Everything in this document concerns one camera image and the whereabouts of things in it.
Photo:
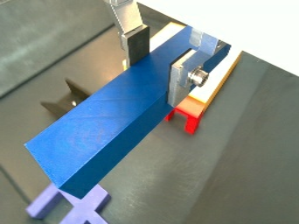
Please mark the purple fork-shaped block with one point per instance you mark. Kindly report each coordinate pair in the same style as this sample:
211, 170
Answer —
84, 209

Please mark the red fork-shaped block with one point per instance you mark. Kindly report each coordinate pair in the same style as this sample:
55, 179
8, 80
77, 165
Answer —
192, 109

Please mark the yellow white peg board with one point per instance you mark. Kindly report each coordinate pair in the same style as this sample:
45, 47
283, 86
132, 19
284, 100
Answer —
206, 93

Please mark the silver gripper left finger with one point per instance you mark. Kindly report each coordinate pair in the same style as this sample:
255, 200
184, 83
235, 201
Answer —
133, 32

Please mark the blue long block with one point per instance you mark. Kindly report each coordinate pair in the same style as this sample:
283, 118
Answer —
84, 144

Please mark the black angle bracket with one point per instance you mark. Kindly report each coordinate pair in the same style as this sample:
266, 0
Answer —
76, 95

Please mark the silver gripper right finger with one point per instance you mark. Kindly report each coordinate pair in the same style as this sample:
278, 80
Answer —
187, 69

